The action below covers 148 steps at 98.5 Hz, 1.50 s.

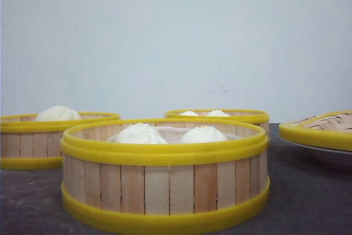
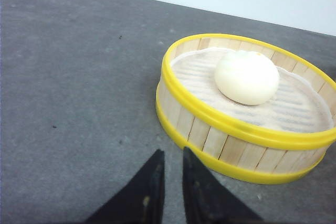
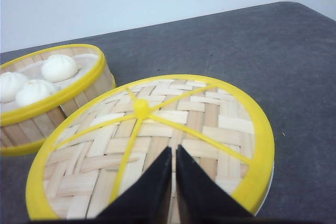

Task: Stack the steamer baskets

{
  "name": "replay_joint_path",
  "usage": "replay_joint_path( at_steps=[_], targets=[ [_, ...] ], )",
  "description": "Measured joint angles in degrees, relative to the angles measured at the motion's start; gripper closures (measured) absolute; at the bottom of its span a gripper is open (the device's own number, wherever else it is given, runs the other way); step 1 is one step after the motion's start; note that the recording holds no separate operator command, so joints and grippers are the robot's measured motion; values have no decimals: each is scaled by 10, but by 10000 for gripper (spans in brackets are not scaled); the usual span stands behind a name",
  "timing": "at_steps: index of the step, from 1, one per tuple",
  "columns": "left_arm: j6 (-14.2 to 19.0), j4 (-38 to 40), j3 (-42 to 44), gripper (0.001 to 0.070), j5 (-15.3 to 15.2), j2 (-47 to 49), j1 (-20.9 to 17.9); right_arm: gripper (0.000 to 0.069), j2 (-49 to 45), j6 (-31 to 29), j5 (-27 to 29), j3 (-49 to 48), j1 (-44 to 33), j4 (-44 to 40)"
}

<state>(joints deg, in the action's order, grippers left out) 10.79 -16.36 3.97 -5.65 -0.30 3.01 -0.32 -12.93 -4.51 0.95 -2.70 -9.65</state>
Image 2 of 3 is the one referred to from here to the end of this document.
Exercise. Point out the wooden steamer drawer yellow rims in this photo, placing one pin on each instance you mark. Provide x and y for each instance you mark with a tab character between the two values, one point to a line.
228	145

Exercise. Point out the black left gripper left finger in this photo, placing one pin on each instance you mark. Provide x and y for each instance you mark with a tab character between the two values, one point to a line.
141	200

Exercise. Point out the white steamed bun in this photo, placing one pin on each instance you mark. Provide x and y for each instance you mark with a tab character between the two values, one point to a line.
247	77

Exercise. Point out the white steamer liner paper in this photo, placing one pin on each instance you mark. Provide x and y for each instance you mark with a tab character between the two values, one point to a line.
295	107

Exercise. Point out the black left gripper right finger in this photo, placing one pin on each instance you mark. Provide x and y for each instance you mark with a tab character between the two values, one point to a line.
206	200

